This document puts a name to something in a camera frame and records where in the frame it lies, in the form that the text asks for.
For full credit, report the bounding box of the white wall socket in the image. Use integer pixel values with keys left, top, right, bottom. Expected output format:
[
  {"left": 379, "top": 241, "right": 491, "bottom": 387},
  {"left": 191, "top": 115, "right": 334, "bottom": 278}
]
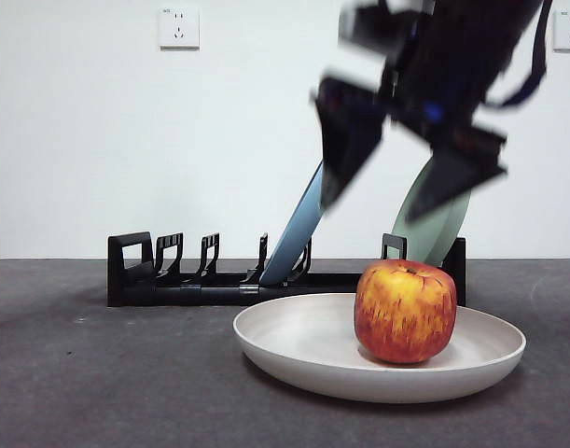
[
  {"left": 159, "top": 5, "right": 202, "bottom": 51},
  {"left": 552, "top": 9, "right": 570, "bottom": 52}
]

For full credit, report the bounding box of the pale yellow round plate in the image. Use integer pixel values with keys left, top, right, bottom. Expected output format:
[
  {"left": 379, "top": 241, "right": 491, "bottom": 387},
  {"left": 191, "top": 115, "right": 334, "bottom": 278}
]
[{"left": 231, "top": 292, "right": 528, "bottom": 405}]

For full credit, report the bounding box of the black cable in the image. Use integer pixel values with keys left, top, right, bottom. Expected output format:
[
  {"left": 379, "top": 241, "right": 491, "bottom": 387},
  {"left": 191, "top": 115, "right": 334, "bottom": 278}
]
[{"left": 482, "top": 0, "right": 549, "bottom": 109}]

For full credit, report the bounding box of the black plastic plate rack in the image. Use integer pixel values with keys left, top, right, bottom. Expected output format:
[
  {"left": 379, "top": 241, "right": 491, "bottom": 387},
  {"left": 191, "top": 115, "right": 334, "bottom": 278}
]
[{"left": 106, "top": 231, "right": 467, "bottom": 308}]

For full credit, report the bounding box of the red yellow apple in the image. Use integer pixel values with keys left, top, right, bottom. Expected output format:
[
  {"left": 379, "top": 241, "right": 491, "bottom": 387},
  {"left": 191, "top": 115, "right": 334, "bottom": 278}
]
[{"left": 353, "top": 259, "right": 458, "bottom": 365}]

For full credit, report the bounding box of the blue round plate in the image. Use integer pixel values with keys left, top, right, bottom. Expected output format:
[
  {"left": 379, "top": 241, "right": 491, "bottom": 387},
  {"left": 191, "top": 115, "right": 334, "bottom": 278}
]
[{"left": 258, "top": 161, "right": 327, "bottom": 287}]

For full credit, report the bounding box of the green round plate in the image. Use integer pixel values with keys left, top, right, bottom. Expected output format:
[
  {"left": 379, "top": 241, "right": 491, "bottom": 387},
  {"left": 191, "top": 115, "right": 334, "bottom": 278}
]
[{"left": 389, "top": 162, "right": 472, "bottom": 270}]

